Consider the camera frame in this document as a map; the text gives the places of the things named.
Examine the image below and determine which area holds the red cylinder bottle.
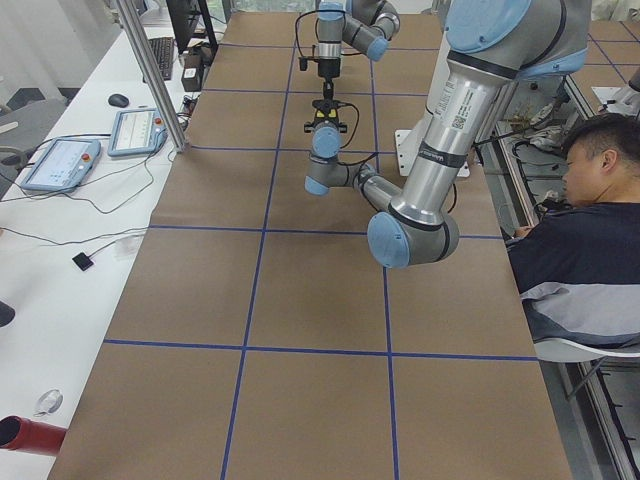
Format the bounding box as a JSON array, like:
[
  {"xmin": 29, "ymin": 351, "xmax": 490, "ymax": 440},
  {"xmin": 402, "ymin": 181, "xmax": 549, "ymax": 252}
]
[{"xmin": 1, "ymin": 416, "xmax": 67, "ymax": 456}]

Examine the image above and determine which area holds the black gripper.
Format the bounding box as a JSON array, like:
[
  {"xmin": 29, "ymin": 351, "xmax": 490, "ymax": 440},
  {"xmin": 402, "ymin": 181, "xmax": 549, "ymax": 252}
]
[
  {"xmin": 312, "ymin": 99, "xmax": 345, "ymax": 131},
  {"xmin": 317, "ymin": 57, "xmax": 341, "ymax": 101}
]

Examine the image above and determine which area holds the black computer monitor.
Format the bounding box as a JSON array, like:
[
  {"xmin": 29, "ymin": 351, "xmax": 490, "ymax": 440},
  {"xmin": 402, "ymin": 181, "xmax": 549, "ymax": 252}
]
[{"xmin": 166, "ymin": 0, "xmax": 218, "ymax": 53}]

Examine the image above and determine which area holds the aluminium frame post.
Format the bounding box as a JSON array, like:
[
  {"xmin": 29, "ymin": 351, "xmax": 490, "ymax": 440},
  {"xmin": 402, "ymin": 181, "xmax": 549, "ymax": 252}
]
[{"xmin": 115, "ymin": 0, "xmax": 187, "ymax": 153}]

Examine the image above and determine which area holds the seated person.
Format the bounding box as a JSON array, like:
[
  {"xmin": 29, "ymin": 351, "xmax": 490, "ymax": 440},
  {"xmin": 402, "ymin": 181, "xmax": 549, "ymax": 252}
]
[{"xmin": 507, "ymin": 113, "xmax": 639, "ymax": 348}]

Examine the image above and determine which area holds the black keyboard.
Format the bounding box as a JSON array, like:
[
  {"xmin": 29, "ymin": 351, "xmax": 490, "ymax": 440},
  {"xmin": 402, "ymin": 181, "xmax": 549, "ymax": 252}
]
[{"xmin": 148, "ymin": 37, "xmax": 174, "ymax": 81}]

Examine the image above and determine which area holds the black computer mouse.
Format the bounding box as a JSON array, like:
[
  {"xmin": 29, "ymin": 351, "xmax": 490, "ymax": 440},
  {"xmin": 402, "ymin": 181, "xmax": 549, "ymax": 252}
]
[{"xmin": 107, "ymin": 93, "xmax": 130, "ymax": 108}]

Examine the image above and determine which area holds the small black square device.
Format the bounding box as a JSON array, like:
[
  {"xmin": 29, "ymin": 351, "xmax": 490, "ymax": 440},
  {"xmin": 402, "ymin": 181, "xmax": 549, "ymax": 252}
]
[{"xmin": 72, "ymin": 252, "xmax": 94, "ymax": 271}]

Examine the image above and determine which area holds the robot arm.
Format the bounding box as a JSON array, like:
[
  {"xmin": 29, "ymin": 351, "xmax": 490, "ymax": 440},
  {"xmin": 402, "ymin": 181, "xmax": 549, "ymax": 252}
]
[
  {"xmin": 314, "ymin": 1, "xmax": 400, "ymax": 100},
  {"xmin": 305, "ymin": 1, "xmax": 592, "ymax": 268}
]

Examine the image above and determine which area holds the black cardboard box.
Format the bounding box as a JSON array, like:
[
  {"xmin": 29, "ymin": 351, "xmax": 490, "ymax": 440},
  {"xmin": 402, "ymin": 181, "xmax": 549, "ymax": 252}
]
[{"xmin": 181, "ymin": 54, "xmax": 204, "ymax": 92}]

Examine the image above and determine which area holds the far blue teach pendant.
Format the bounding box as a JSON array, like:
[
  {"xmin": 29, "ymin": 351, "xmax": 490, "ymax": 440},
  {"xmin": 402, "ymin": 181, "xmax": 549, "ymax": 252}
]
[{"xmin": 107, "ymin": 108, "xmax": 167, "ymax": 157}]

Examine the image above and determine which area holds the near blue teach pendant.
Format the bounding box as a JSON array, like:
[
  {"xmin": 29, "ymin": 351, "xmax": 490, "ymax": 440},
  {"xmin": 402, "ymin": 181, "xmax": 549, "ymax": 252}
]
[{"xmin": 20, "ymin": 138, "xmax": 101, "ymax": 192}]

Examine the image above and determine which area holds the blue teach pendant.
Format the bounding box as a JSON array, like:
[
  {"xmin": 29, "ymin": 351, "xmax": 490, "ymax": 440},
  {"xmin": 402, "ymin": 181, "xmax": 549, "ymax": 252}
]
[
  {"xmin": 20, "ymin": 138, "xmax": 101, "ymax": 192},
  {"xmin": 107, "ymin": 108, "xmax": 167, "ymax": 157}
]

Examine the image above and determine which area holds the yellow plastic cup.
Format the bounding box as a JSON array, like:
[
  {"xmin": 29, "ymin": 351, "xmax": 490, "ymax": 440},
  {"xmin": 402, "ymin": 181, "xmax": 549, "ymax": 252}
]
[{"xmin": 318, "ymin": 109, "xmax": 336, "ymax": 118}]

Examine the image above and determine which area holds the white chair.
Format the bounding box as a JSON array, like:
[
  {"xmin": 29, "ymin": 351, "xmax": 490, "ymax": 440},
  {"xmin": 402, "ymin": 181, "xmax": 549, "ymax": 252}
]
[{"xmin": 534, "ymin": 337, "xmax": 639, "ymax": 400}]

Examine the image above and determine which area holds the brown paper table cover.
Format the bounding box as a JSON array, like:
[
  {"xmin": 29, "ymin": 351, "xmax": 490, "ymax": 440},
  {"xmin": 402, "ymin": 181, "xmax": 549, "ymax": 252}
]
[{"xmin": 50, "ymin": 13, "xmax": 571, "ymax": 479}]

